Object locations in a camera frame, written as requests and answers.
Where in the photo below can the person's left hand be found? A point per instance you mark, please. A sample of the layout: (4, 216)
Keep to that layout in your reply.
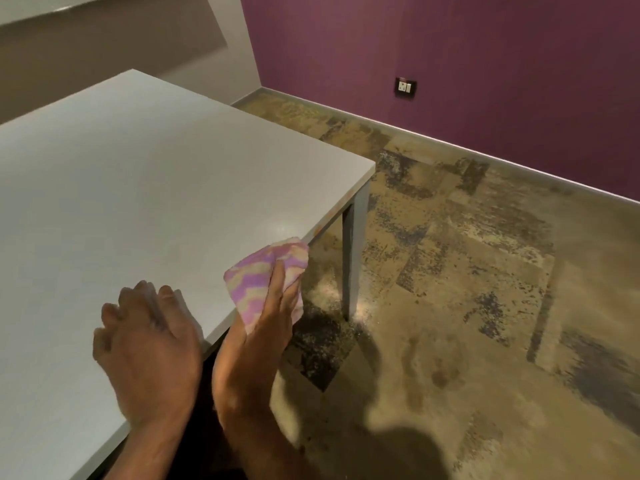
(155, 359)

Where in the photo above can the pink and cream striped cloth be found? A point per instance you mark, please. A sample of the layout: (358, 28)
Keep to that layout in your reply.
(252, 277)

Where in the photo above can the person's right fingers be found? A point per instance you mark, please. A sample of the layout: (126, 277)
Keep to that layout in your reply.
(277, 287)

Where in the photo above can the person's left forearm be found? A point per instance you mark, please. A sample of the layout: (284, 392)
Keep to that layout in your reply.
(145, 454)

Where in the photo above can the grey table leg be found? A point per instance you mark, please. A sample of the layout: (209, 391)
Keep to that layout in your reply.
(356, 254)

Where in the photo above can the person's left fingers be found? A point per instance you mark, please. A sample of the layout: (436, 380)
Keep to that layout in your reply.
(136, 307)

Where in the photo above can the black wall socket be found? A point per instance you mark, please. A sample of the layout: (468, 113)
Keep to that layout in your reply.
(405, 87)

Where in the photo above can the person's right hand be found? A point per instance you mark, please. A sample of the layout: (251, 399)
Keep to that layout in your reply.
(245, 374)

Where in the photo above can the person's right forearm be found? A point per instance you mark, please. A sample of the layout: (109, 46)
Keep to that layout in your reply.
(267, 452)

